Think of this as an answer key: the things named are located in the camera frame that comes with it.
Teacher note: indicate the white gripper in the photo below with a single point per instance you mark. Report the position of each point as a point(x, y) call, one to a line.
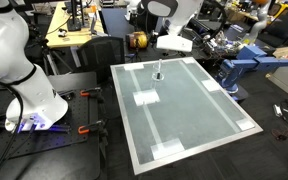
point(174, 43)

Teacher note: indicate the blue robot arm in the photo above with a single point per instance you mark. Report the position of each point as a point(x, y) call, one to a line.
point(250, 61)

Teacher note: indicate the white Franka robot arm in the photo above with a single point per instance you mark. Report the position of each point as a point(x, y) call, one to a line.
point(20, 83)

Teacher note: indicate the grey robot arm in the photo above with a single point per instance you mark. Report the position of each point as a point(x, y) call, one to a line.
point(260, 21)

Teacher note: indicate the small white tape patch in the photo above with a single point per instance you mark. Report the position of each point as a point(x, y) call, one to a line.
point(245, 125)
point(210, 85)
point(188, 60)
point(133, 66)

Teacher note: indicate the clear drinking glass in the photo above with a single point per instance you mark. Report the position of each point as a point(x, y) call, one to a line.
point(157, 76)

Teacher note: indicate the metal robot hand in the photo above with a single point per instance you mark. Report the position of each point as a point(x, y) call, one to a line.
point(217, 41)

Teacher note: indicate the long white tape strip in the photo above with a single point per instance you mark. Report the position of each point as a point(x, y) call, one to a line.
point(210, 96)
point(150, 120)

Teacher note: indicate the black office chair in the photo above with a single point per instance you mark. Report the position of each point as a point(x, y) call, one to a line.
point(100, 55)

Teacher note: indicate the orange black clamp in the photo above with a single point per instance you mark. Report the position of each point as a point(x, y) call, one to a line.
point(90, 127)
point(92, 92)

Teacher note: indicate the black monitor stand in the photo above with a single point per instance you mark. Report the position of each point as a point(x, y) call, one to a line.
point(74, 20)

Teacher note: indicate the cardboard box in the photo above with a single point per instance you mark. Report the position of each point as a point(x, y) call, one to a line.
point(285, 52)

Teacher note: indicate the wooden desk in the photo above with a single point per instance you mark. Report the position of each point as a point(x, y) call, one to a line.
point(59, 33)

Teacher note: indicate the black optical breadboard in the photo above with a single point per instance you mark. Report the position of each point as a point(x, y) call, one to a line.
point(79, 111)

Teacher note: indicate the black tripod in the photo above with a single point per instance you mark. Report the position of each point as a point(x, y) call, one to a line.
point(52, 58)

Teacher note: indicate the white power adapter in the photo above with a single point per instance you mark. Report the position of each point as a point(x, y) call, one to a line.
point(277, 110)

